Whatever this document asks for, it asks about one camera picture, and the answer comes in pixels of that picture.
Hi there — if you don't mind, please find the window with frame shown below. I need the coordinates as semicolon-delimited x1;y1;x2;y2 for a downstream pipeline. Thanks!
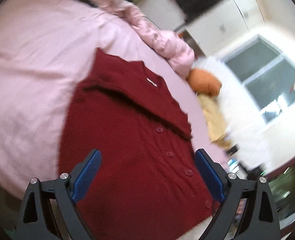
223;35;295;123

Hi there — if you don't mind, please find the pink bed sheet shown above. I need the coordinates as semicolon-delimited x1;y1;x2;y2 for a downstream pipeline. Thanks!
0;0;227;198

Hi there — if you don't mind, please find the yellow pillow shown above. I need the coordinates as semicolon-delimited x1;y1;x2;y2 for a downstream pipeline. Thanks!
197;94;232;150

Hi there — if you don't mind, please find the dark red knit cardigan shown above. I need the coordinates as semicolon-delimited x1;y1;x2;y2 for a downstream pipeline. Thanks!
58;49;213;239

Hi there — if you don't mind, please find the orange pillow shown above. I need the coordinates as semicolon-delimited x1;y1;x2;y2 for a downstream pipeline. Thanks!
186;68;222;96

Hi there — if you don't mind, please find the white wardrobe cabinet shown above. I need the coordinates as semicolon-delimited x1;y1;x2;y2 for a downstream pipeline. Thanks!
138;0;264;56

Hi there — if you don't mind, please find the pink crumpled duvet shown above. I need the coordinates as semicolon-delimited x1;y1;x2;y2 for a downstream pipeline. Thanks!
88;0;195;78

